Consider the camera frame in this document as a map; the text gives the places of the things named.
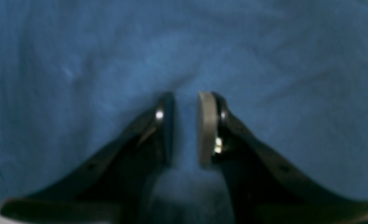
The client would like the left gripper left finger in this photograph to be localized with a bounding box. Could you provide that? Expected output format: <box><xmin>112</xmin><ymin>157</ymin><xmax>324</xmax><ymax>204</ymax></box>
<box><xmin>0</xmin><ymin>92</ymin><xmax>175</xmax><ymax>224</ymax></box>

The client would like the dark blue t-shirt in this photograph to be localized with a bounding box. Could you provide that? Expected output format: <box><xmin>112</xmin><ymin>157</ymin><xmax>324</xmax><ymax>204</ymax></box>
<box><xmin>0</xmin><ymin>0</ymin><xmax>368</xmax><ymax>224</ymax></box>

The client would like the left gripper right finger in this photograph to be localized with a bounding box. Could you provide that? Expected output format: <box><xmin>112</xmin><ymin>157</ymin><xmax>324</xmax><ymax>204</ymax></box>
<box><xmin>197</xmin><ymin>91</ymin><xmax>368</xmax><ymax>224</ymax></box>

